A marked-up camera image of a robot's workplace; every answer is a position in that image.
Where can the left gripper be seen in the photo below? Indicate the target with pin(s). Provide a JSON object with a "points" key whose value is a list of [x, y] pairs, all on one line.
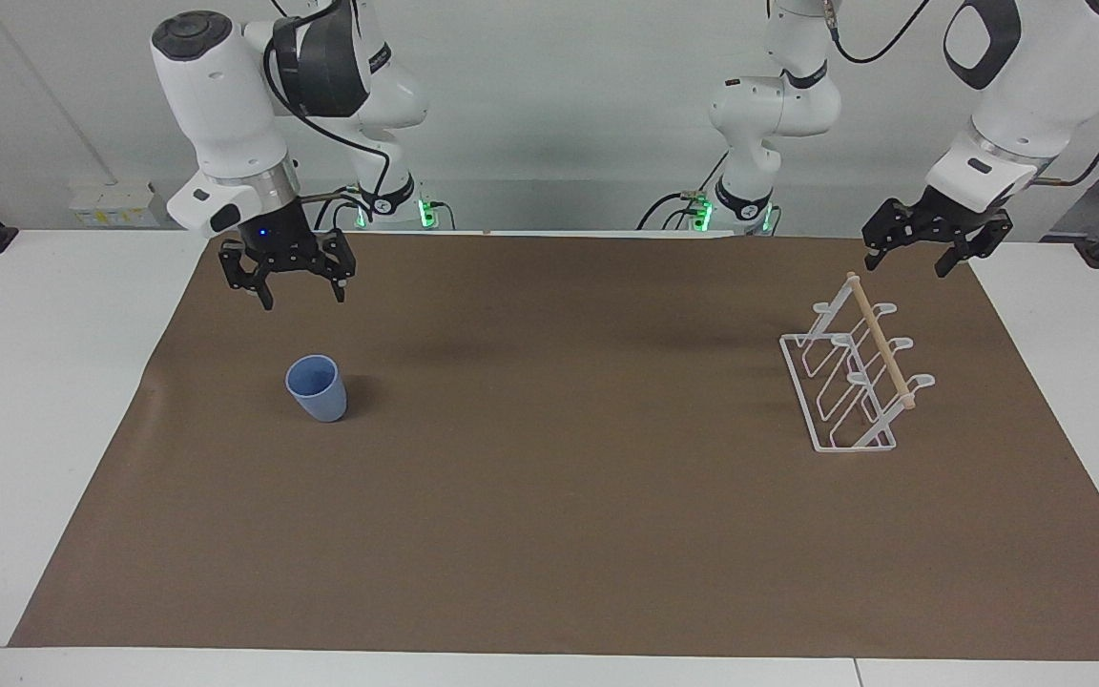
{"points": [[950, 218]]}

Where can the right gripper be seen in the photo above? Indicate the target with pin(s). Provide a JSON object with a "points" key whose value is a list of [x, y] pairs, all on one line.
{"points": [[278, 234]]}

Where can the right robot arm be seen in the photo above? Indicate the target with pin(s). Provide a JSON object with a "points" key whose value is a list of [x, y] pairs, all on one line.
{"points": [[220, 95]]}

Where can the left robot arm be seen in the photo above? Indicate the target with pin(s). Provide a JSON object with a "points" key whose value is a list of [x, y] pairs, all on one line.
{"points": [[778, 105]]}

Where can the blue plastic cup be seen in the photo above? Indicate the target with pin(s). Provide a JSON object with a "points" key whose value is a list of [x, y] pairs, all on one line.
{"points": [[318, 391]]}

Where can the white wall socket box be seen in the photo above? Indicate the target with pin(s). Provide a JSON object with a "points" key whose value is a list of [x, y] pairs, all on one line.
{"points": [[111, 202]]}

